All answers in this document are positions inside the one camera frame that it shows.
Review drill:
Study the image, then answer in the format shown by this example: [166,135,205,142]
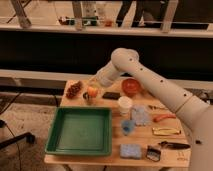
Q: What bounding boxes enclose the orange-red apple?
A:
[87,87,98,98]

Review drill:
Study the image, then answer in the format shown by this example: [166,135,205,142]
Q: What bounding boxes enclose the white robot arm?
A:
[89,48,213,171]

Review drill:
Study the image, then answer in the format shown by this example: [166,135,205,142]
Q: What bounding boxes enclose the green plastic tray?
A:
[45,107,112,156]

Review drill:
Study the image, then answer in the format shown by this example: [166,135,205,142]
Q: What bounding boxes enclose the black rectangular block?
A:
[102,92,121,100]

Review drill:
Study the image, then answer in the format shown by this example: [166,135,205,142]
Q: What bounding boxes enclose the small metal cup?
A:
[83,92,92,105]

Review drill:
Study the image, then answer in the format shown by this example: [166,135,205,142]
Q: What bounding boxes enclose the red grape bunch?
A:
[66,81,82,99]

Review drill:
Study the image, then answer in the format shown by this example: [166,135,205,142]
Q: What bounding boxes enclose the orange-red bowl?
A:
[121,78,141,97]

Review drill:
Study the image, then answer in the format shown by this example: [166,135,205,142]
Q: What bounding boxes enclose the white plastic cup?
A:
[118,96,133,114]

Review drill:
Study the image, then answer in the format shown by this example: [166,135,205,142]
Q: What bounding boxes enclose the small blue cup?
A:
[121,120,135,136]

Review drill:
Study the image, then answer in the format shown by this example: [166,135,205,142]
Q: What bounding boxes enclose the clear plastic bag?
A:
[131,105,151,126]

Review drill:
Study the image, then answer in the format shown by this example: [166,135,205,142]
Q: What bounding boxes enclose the small metal fork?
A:
[148,105,168,110]

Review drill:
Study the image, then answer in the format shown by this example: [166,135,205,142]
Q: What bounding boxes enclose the wooden table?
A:
[44,79,193,169]

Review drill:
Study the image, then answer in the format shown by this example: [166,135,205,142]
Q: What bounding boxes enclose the yellow banana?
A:
[152,127,181,136]

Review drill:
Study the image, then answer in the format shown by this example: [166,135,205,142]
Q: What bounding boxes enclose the blue sponge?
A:
[120,144,142,159]

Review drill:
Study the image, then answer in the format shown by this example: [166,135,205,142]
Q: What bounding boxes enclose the orange carrot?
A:
[153,114,176,123]

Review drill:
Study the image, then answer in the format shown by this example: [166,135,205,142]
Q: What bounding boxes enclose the black knife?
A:
[158,141,190,150]

